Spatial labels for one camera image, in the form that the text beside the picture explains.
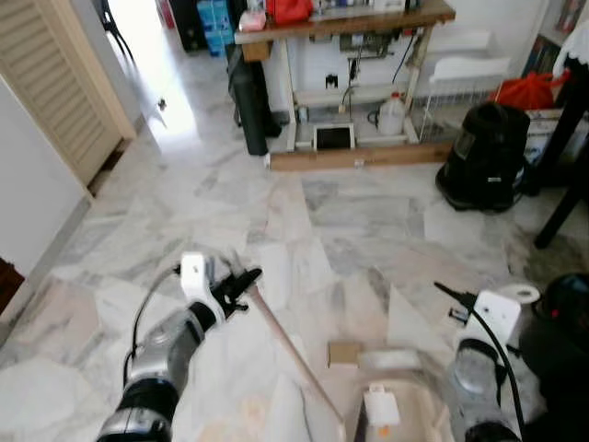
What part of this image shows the small brown cardboard piece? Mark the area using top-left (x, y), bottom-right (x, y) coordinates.
top-left (326, 340), bottom-right (363, 368)

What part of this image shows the black canister vacuum cleaner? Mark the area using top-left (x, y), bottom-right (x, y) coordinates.
top-left (434, 100), bottom-right (533, 214)

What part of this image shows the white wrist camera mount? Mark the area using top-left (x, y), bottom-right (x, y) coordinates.
top-left (470, 289), bottom-right (524, 357)
top-left (179, 252), bottom-right (215, 302)

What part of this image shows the bookshelf with books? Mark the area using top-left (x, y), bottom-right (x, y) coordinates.
top-left (537, 0), bottom-right (589, 49)

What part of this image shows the red fabric bag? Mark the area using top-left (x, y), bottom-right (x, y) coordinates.
top-left (266, 0), bottom-right (315, 27)

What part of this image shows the white wire rack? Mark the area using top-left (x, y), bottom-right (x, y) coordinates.
top-left (421, 55), bottom-right (513, 141)

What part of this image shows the black table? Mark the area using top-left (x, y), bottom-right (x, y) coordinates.
top-left (532, 55), bottom-right (589, 250)

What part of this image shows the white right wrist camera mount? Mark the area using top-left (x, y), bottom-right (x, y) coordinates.
top-left (470, 289), bottom-right (524, 357)

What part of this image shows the white table cloth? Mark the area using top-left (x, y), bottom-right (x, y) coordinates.
top-left (551, 17), bottom-right (589, 80)

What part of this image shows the white paper tag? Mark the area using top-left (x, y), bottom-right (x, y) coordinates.
top-left (363, 386), bottom-right (402, 430)

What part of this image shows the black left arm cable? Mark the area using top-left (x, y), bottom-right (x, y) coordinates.
top-left (131, 265), bottom-right (185, 362)

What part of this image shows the red plastic bag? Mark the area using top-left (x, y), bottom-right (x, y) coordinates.
top-left (495, 71), bottom-right (569, 112)

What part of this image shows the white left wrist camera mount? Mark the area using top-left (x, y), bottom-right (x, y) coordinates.
top-left (179, 252), bottom-right (215, 302)

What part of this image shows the tall black bag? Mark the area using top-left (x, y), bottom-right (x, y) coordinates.
top-left (227, 44), bottom-right (274, 157)

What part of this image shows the wooden top white workbench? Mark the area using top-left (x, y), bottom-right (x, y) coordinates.
top-left (234, 0), bottom-right (457, 156)

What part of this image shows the beige louvred door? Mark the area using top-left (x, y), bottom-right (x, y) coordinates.
top-left (0, 0), bottom-right (138, 187)

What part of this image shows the white framed tablet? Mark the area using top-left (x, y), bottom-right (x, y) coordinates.
top-left (312, 123), bottom-right (356, 154)

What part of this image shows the pink white container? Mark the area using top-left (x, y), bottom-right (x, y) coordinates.
top-left (240, 4), bottom-right (269, 34)

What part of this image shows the long wooden plank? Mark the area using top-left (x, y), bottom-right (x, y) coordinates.
top-left (268, 141), bottom-right (454, 172)

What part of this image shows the white plastic jug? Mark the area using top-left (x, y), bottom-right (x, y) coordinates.
top-left (376, 91), bottom-right (409, 138)

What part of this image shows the blue box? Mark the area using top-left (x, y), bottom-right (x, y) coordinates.
top-left (195, 0), bottom-right (237, 57)

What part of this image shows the wooden broom handle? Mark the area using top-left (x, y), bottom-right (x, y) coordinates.
top-left (246, 285), bottom-right (350, 439)

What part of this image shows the round black waste bin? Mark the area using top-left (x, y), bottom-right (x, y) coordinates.
top-left (519, 273), bottom-right (589, 442)

